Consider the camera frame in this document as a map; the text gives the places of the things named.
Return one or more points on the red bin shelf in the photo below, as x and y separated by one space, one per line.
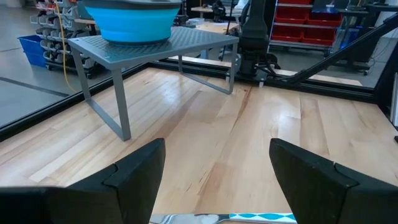
292 14

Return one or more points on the blue collapsible bowl grey rim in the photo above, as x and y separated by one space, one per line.
133 25

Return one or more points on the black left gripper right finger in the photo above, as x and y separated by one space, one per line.
311 193

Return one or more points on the black aluminium table frame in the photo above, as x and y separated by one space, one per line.
326 91

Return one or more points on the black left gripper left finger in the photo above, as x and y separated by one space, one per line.
133 193

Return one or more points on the silver aluminium bracket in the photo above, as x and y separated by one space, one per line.
395 99

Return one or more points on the grey perforated metal riser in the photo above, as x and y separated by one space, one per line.
174 43

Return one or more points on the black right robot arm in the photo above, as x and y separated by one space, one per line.
255 31

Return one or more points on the blue storage bin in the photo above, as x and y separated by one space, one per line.
31 49

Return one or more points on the rack of grey bins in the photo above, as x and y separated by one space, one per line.
53 46

